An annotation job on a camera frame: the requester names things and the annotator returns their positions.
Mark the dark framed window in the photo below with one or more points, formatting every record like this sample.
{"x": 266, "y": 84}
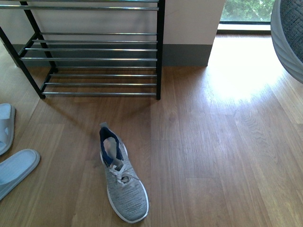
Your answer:
{"x": 246, "y": 14}

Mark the light blue slide slipper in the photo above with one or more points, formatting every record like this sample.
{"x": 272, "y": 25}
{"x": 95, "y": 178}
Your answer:
{"x": 7, "y": 126}

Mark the grey knit sneaker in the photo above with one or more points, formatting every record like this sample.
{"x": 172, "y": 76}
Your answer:
{"x": 126, "y": 193}

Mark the grey white round pouf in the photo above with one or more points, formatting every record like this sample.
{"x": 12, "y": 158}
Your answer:
{"x": 287, "y": 35}

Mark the black metal shoe rack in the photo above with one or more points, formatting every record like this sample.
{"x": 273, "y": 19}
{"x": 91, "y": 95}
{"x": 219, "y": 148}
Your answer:
{"x": 86, "y": 47}

